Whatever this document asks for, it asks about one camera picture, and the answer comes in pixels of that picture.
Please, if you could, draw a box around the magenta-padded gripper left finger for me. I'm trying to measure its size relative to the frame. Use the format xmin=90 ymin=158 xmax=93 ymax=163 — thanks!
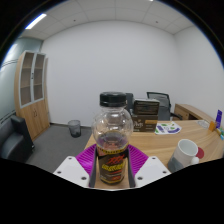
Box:
xmin=53 ymin=143 xmax=98 ymax=188

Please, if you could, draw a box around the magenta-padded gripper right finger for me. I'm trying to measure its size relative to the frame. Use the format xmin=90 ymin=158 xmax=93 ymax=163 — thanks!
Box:
xmin=127 ymin=143 xmax=172 ymax=189

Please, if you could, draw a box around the clear drink bottle black cap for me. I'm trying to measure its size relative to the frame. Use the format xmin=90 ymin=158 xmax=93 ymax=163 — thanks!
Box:
xmin=91 ymin=91 xmax=134 ymax=185

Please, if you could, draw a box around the white and grey mug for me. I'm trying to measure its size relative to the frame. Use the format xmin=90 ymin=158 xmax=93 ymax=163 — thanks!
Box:
xmin=167 ymin=138 xmax=200 ymax=174

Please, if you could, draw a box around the dark mesh waste bin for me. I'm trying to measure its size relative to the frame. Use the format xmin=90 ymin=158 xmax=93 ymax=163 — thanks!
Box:
xmin=67 ymin=119 xmax=82 ymax=139

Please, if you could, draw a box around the white green purple leaflet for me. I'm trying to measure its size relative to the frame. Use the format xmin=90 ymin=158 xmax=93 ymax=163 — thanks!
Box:
xmin=154 ymin=121 xmax=183 ymax=136

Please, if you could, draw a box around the brown printed cardboard box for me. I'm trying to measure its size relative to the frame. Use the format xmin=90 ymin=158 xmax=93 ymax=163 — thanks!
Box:
xmin=131 ymin=114 xmax=159 ymax=133

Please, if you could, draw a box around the flat round red coaster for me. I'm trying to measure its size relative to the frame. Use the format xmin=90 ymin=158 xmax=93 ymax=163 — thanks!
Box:
xmin=194 ymin=146 xmax=205 ymax=160

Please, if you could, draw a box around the black leather sofa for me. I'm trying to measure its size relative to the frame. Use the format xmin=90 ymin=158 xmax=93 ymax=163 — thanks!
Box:
xmin=0 ymin=114 xmax=35 ymax=163

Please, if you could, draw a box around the wooden shelf cabinet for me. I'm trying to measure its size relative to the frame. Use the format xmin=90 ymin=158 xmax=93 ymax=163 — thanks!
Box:
xmin=13 ymin=49 xmax=51 ymax=141

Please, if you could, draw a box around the grey mesh office chair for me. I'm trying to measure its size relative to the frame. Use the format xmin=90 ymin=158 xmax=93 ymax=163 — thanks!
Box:
xmin=146 ymin=91 xmax=184 ymax=122

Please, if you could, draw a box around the black padded office chair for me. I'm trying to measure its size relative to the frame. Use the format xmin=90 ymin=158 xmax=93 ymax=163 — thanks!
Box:
xmin=124 ymin=92 xmax=135 ymax=116

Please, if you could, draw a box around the wooden side cabinet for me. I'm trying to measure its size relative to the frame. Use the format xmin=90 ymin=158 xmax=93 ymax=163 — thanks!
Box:
xmin=173 ymin=103 xmax=214 ymax=122

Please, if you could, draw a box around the purple standing sign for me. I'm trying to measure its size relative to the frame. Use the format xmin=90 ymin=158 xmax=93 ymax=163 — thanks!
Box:
xmin=214 ymin=109 xmax=223 ymax=129

